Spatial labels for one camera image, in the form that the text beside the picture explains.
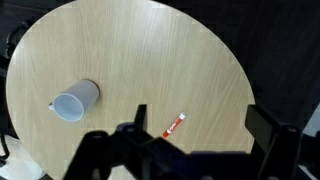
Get white mug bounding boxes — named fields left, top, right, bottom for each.
left=48, top=80, right=100, bottom=122

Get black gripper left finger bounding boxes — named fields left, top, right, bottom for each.
left=134, top=104, right=147, bottom=130

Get round wooden table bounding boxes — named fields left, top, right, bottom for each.
left=6, top=0, right=254, bottom=180

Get red marker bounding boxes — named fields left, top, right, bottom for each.
left=162, top=112, right=187, bottom=138

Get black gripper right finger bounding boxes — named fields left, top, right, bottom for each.
left=245, top=105, right=302, bottom=180

